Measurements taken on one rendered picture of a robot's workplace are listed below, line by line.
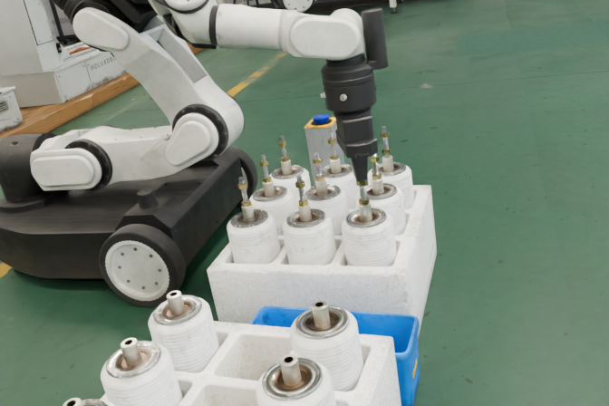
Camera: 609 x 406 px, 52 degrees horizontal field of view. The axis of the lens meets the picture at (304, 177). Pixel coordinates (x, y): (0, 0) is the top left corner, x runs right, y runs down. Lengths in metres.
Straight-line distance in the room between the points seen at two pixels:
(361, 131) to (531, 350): 0.50
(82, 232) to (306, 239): 0.65
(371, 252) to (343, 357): 0.31
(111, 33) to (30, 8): 2.24
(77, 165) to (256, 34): 0.79
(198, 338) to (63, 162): 0.85
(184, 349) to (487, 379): 0.52
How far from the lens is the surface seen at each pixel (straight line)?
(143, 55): 1.52
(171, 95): 1.54
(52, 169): 1.74
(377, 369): 0.91
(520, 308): 1.34
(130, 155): 1.66
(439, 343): 1.25
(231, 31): 1.05
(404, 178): 1.34
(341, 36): 1.00
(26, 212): 1.86
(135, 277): 1.52
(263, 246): 1.22
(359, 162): 1.10
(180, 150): 1.53
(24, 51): 3.80
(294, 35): 1.01
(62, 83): 3.76
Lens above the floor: 0.76
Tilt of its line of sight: 21 degrees down
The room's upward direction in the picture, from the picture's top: 9 degrees counter-clockwise
